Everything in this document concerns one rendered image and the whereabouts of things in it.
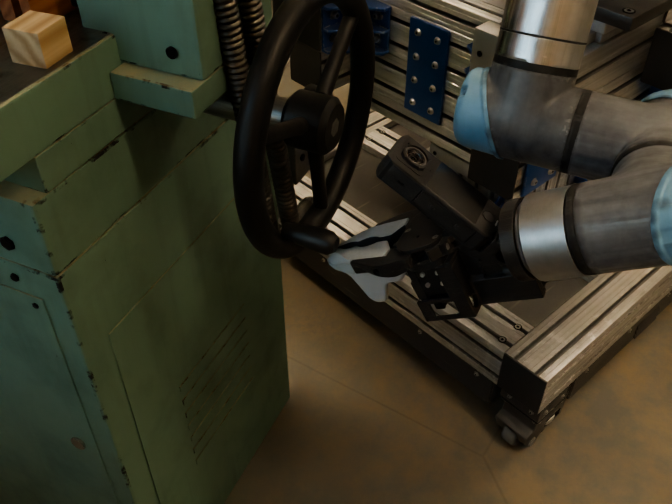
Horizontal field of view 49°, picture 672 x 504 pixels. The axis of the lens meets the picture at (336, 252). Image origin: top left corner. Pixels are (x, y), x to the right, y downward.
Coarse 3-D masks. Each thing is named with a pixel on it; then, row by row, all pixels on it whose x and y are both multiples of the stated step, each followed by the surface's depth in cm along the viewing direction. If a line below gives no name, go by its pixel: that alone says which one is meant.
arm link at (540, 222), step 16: (544, 192) 60; (560, 192) 58; (528, 208) 59; (544, 208) 58; (560, 208) 57; (528, 224) 58; (544, 224) 58; (560, 224) 57; (528, 240) 58; (544, 240) 58; (560, 240) 57; (528, 256) 59; (544, 256) 58; (560, 256) 57; (544, 272) 59; (560, 272) 59; (576, 272) 58
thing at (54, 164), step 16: (96, 112) 71; (112, 112) 73; (128, 112) 75; (144, 112) 78; (80, 128) 69; (96, 128) 72; (112, 128) 74; (64, 144) 68; (80, 144) 70; (96, 144) 72; (32, 160) 65; (48, 160) 67; (64, 160) 69; (80, 160) 71; (16, 176) 68; (32, 176) 67; (48, 176) 67; (64, 176) 69
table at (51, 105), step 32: (0, 32) 70; (96, 32) 70; (0, 64) 65; (64, 64) 66; (96, 64) 69; (128, 64) 72; (0, 96) 61; (32, 96) 63; (64, 96) 66; (96, 96) 70; (128, 96) 72; (160, 96) 70; (192, 96) 68; (0, 128) 60; (32, 128) 64; (64, 128) 67; (0, 160) 61
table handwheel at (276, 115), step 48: (288, 0) 64; (336, 0) 70; (288, 48) 63; (336, 48) 76; (240, 144) 63; (288, 144) 75; (336, 144) 76; (240, 192) 65; (336, 192) 85; (288, 240) 75
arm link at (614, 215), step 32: (640, 160) 57; (576, 192) 57; (608, 192) 55; (640, 192) 54; (576, 224) 56; (608, 224) 55; (640, 224) 53; (576, 256) 57; (608, 256) 56; (640, 256) 54
